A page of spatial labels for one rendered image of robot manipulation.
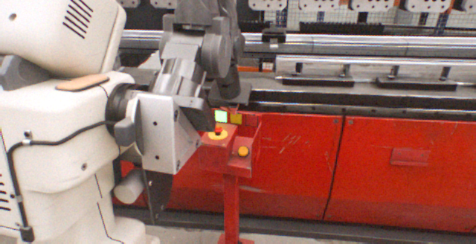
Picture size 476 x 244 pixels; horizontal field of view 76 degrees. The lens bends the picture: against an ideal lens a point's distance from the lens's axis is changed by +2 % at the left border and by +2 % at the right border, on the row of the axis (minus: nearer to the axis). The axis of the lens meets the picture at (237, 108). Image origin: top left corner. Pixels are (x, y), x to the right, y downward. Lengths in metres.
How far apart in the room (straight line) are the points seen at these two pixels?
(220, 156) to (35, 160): 0.74
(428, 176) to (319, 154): 0.50
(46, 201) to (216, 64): 0.31
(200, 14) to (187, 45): 0.05
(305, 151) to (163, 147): 1.07
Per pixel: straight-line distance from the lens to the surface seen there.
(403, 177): 1.61
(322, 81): 1.33
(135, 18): 2.01
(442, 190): 1.73
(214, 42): 0.48
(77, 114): 0.42
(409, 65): 1.47
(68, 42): 0.45
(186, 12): 0.50
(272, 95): 1.27
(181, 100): 0.41
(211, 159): 1.12
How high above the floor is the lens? 1.39
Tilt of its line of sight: 28 degrees down
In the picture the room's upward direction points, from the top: straight up
